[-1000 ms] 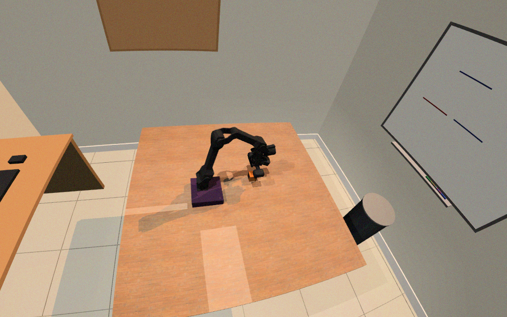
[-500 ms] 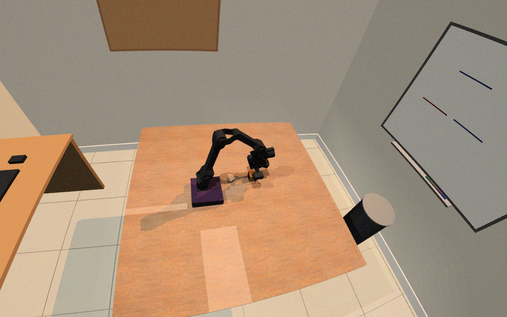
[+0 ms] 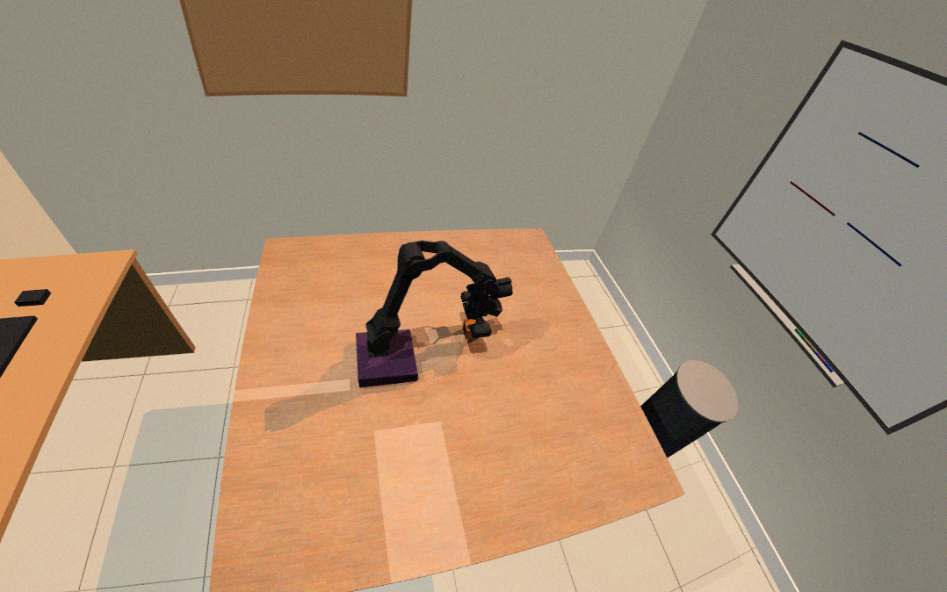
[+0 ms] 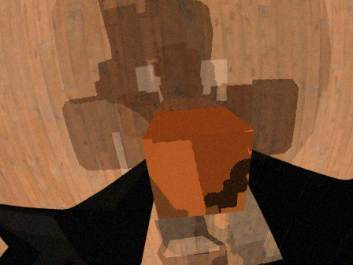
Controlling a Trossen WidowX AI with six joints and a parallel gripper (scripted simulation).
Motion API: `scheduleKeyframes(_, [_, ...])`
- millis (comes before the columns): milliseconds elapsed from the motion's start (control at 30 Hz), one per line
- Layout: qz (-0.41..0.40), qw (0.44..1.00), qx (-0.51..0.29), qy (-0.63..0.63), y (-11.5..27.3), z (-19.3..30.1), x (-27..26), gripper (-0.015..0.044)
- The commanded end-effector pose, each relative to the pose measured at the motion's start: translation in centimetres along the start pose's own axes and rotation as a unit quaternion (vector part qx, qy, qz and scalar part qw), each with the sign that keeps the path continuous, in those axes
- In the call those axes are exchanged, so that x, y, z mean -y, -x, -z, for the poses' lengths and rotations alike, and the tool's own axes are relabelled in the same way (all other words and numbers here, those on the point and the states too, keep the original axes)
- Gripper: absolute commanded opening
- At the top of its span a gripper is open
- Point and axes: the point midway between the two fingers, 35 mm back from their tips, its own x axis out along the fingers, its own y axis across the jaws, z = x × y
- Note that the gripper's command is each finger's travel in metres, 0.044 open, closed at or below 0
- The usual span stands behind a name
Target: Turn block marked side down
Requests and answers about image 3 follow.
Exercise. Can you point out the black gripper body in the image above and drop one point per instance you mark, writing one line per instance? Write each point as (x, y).
(480, 328)

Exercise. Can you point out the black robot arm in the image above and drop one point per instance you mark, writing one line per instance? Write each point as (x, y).
(411, 263)

